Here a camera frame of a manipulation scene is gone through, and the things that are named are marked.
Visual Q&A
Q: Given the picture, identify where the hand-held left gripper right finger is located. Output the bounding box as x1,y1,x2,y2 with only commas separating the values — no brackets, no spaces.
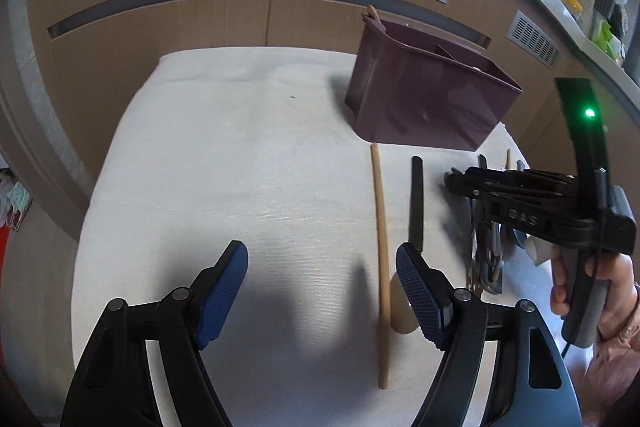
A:
395,243,583,427

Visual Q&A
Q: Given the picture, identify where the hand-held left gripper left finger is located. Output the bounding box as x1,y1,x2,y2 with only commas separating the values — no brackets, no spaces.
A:
60,240,250,427

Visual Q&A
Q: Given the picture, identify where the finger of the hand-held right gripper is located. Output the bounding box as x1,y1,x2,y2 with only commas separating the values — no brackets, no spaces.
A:
472,189,583,240
444,166,581,198

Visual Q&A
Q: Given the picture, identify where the long wooden stick utensil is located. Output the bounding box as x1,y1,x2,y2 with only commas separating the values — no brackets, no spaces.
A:
370,144,392,390

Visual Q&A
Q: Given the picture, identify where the maroon plastic utensil holder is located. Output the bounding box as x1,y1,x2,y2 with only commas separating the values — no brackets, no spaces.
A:
345,12,523,152

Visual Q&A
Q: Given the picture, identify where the person's right hand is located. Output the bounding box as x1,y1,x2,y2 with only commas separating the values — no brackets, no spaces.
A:
549,251,640,333

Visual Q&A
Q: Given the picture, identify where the white object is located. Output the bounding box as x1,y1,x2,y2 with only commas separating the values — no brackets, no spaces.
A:
525,234,556,269

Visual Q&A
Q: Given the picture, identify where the flat black utensil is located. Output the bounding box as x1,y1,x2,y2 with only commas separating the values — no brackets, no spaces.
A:
407,156,426,254

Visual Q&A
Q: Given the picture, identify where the green packet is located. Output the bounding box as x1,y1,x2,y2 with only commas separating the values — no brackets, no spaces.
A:
592,22,627,62

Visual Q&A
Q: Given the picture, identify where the short grey vent grille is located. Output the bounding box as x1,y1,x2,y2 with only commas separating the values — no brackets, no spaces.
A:
506,10,563,70

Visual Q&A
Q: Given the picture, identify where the jar with yellow lid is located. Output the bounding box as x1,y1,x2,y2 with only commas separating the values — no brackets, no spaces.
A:
564,0,586,28

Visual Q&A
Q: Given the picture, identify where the pile of coloured cloths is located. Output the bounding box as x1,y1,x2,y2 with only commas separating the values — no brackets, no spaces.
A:
0,167,35,234

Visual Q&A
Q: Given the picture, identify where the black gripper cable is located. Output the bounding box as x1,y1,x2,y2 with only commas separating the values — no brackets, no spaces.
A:
556,167,609,360

